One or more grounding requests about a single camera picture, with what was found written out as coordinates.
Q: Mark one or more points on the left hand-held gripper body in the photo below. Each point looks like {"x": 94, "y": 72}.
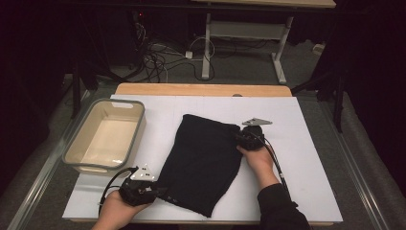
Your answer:
{"x": 139, "y": 191}

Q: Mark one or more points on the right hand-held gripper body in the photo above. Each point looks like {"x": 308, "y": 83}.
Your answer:
{"x": 252, "y": 137}

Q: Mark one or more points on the navy knit sweater white stripes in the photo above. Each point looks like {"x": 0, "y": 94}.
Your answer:
{"x": 201, "y": 166}

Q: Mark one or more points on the beige plastic bin grey rim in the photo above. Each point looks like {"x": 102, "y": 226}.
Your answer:
{"x": 105, "y": 134}

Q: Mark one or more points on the person's right hand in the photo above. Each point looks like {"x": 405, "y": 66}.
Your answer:
{"x": 258, "y": 161}

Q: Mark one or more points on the person's left hand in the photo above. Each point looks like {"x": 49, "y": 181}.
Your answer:
{"x": 118, "y": 211}

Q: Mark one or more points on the grey table grommet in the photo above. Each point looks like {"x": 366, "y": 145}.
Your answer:
{"x": 237, "y": 95}

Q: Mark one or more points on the white table cover sheet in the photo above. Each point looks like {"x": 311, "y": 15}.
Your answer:
{"x": 303, "y": 166}

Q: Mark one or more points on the black metal stand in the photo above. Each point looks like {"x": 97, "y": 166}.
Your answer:
{"x": 76, "y": 96}
{"x": 339, "y": 105}

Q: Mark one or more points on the white power adapter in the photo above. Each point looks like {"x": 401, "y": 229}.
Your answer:
{"x": 189, "y": 55}

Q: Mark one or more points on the white-legged background desk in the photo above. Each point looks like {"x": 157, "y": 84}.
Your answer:
{"x": 245, "y": 30}

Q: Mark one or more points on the small white floor box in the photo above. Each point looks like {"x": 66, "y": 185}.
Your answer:
{"x": 318, "y": 49}

